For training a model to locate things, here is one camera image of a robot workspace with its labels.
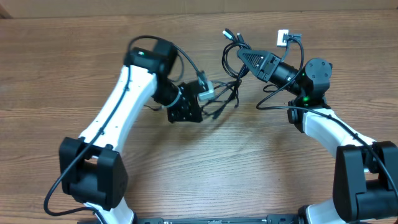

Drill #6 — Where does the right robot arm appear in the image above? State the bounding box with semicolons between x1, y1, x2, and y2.
237;49;397;223

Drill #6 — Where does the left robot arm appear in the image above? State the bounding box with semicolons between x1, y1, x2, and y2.
44;37;214;223

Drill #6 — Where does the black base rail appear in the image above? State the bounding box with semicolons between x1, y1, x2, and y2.
133;214;305;224

